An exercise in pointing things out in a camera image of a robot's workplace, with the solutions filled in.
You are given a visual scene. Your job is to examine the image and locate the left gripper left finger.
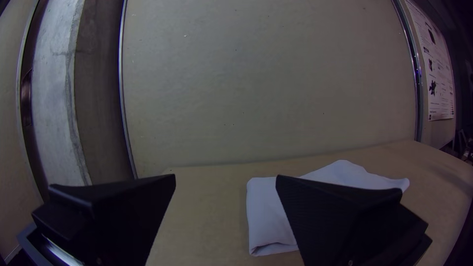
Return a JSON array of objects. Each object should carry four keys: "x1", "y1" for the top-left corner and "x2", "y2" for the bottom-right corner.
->
[{"x1": 31, "y1": 173, "x2": 177, "y2": 266}]

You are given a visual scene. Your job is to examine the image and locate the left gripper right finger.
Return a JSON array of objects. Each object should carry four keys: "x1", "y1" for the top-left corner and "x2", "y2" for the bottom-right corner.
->
[{"x1": 275, "y1": 174, "x2": 434, "y2": 266}]

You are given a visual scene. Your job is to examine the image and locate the grey t-shirt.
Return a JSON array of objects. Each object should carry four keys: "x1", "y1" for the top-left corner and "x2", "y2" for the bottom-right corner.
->
[{"x1": 245, "y1": 159, "x2": 411, "y2": 257}]

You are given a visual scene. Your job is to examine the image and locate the white printed poster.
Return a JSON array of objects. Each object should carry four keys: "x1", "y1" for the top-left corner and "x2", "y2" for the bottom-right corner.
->
[{"x1": 404, "y1": 0, "x2": 456, "y2": 122}]

